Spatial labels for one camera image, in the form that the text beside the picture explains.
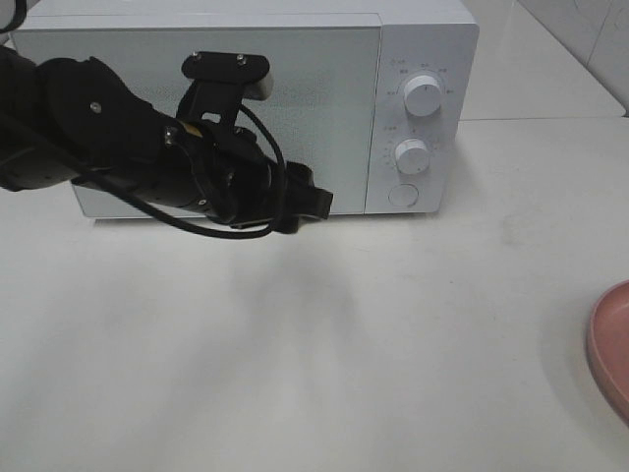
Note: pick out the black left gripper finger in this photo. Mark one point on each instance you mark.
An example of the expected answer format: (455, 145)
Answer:
(289, 223)
(302, 197)

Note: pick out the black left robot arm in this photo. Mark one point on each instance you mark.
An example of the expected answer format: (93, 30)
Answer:
(201, 170)

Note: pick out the pink round plate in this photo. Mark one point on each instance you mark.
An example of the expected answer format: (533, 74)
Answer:
(607, 347)

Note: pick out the round white door release button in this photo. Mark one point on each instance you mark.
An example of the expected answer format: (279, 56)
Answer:
(404, 195)

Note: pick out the white microwave door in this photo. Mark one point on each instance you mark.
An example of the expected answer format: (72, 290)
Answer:
(320, 109)

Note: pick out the white microwave knob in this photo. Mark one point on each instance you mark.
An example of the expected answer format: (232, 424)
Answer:
(422, 95)
(412, 157)

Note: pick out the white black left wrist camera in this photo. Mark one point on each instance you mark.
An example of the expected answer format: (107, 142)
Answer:
(219, 84)

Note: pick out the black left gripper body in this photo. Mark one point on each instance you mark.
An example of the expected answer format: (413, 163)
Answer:
(250, 170)

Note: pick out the white microwave oven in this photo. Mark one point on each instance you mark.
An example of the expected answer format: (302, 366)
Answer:
(415, 37)

